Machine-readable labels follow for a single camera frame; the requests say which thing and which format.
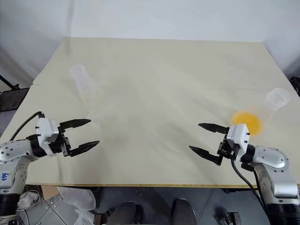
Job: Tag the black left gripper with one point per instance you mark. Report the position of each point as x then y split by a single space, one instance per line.
59 144

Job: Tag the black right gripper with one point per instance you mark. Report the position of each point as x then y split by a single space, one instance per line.
227 150

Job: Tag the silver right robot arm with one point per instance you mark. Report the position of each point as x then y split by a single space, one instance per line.
274 164

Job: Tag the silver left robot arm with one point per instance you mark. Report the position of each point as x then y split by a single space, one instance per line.
16 150

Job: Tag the clear plastic cup lying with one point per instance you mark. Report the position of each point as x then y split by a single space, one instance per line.
85 85

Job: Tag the clear crumpled plastic bag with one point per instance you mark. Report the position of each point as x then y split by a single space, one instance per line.
77 195

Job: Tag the dark rounded shape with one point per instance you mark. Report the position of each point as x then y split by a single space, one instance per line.
184 211
126 213

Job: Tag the grey mesh panel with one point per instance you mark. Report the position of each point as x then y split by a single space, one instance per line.
12 98

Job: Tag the plastic cup with orange juice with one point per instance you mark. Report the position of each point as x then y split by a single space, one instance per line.
276 99

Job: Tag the small clear plastic bag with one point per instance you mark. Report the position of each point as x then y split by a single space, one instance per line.
84 216

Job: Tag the black stand bar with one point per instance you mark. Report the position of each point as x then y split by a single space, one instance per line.
8 82

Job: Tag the black equipment piece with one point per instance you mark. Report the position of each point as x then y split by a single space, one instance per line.
296 85

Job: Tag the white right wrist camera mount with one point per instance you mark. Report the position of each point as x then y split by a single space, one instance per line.
239 137

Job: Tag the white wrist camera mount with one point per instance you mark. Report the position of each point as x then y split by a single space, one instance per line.
239 137
45 131

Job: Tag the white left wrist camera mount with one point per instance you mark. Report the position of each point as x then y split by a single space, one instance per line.
45 131

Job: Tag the black metal bracket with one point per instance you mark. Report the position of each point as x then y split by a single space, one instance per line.
233 218

